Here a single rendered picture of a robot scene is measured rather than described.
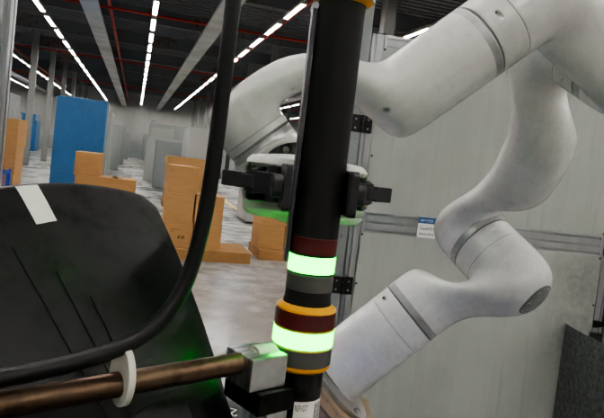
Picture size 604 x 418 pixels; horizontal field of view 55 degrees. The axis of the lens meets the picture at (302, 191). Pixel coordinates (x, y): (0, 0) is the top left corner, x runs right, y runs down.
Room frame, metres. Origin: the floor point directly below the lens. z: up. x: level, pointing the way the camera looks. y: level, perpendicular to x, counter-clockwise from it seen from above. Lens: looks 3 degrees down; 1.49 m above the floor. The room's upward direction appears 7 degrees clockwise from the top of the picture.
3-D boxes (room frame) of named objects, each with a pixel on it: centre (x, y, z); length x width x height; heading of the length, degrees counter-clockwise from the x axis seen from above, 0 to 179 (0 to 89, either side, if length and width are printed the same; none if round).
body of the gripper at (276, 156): (0.52, 0.00, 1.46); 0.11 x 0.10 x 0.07; 7
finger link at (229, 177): (0.48, 0.03, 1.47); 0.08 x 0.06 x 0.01; 127
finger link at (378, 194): (0.49, -0.04, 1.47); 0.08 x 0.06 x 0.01; 67
